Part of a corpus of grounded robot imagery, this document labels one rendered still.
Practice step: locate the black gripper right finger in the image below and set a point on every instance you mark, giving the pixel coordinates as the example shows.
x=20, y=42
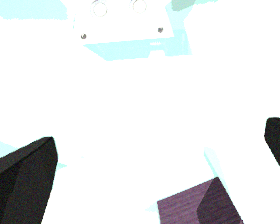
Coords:
x=272, y=136

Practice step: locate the white plate with two holes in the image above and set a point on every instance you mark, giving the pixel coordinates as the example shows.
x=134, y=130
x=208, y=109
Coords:
x=120, y=22

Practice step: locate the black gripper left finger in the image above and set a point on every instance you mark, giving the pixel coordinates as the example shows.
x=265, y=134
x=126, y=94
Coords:
x=26, y=179

